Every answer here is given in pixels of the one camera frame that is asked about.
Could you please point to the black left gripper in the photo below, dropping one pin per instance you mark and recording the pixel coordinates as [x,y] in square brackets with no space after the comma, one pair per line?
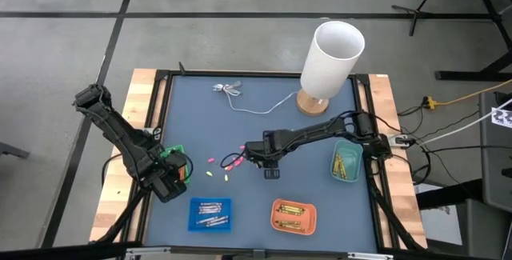
[164,184]

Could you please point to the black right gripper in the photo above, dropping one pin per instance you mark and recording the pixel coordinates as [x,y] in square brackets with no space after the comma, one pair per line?
[260,150]

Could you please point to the pile of crayons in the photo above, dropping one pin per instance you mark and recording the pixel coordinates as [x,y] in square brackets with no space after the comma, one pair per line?
[182,172]

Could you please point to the grey crayon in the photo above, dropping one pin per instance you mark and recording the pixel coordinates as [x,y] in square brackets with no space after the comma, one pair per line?
[218,218]
[206,220]
[218,223]
[209,210]
[210,203]
[210,213]
[210,206]

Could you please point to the yellow crayon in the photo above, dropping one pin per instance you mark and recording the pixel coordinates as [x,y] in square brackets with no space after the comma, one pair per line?
[337,160]
[339,165]
[345,174]
[342,169]

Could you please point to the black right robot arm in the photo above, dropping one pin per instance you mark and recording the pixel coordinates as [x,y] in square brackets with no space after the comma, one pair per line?
[320,130]

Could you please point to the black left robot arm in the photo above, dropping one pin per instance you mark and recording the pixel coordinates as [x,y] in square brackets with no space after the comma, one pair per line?
[116,132]

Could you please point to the green plastic basket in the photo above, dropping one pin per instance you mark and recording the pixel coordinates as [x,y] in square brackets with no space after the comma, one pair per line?
[173,148]

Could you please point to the blue-grey table mat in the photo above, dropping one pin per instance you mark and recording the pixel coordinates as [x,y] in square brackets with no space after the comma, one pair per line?
[240,112]

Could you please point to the blue plastic basket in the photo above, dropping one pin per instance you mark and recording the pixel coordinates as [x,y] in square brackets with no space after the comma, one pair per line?
[192,228]

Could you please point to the orange plastic basket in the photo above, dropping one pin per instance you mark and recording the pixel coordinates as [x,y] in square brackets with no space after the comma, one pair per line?
[308,218]

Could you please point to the teal plastic basket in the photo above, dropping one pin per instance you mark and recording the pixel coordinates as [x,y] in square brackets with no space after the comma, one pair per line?
[354,152]

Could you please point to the white shade wooden-base lamp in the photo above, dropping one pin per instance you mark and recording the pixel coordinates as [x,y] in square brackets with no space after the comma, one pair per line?
[330,64]

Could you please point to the small black antenna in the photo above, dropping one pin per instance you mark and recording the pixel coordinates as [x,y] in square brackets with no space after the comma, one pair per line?
[181,69]

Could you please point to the dark chair foot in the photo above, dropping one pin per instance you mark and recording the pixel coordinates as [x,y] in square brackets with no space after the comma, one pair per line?
[12,150]

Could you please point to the black floor stand foot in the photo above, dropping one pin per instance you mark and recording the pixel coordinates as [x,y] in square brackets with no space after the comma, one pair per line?
[448,196]

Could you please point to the black tripod stand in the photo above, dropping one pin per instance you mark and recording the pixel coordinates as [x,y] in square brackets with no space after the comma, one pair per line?
[418,12]

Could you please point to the black stand base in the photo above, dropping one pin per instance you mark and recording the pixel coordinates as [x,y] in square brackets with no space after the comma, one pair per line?
[472,76]

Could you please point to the grey box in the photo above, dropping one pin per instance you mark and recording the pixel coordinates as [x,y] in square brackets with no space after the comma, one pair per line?
[480,228]

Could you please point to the grey cabinet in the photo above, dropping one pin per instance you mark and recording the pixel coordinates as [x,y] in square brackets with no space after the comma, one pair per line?
[496,164]

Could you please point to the black-and-white marker tag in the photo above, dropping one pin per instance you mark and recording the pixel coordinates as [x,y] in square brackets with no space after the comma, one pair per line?
[503,117]

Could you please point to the black table frame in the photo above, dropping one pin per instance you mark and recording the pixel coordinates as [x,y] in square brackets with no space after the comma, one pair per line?
[260,73]

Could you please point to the black frame crossbar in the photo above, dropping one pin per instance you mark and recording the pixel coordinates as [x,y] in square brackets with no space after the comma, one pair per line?
[80,250]

